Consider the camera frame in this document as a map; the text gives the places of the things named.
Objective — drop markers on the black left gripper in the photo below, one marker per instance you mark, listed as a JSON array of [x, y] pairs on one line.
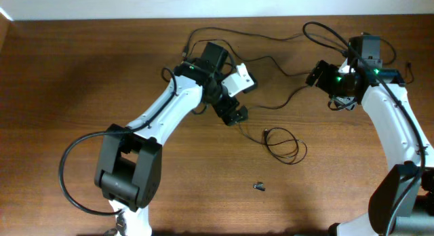
[[235, 114]]

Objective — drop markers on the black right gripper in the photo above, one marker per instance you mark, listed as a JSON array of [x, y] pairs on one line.
[[329, 71]]

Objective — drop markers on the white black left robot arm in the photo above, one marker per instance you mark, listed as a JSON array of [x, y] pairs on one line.
[[130, 161]]

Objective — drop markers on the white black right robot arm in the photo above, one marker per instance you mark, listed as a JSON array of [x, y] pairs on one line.
[[403, 202]]

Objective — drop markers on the small black adapter plug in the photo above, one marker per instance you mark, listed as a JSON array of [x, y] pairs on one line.
[[259, 186]]

